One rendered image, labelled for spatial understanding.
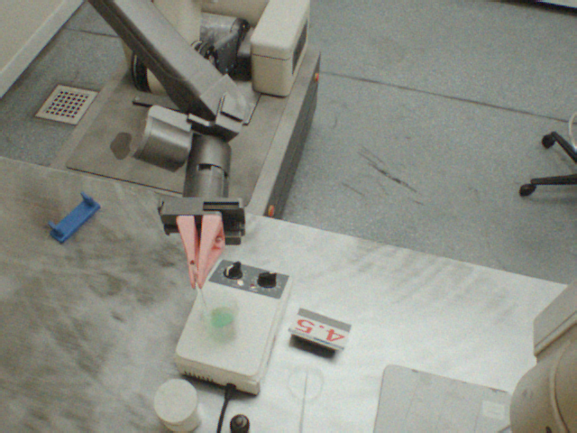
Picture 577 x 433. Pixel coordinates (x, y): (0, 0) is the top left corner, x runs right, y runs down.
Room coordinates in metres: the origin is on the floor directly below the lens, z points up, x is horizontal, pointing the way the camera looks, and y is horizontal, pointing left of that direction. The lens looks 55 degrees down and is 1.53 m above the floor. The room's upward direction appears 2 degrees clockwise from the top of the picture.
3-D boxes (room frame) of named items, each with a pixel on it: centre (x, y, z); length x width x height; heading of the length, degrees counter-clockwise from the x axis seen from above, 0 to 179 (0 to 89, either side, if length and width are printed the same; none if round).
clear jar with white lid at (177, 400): (0.17, 0.14, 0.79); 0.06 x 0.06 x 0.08
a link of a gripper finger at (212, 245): (0.30, 0.11, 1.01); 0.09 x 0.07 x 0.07; 2
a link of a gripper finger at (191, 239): (0.30, 0.09, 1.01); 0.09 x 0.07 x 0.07; 2
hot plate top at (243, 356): (0.28, 0.08, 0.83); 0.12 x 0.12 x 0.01; 76
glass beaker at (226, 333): (0.27, 0.09, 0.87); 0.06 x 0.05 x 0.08; 119
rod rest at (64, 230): (0.51, 0.39, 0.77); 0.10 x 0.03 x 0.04; 148
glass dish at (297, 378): (0.22, -0.04, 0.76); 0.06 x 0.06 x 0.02
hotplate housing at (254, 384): (0.30, 0.07, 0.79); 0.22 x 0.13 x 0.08; 166
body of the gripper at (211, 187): (0.37, 0.10, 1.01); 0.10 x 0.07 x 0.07; 92
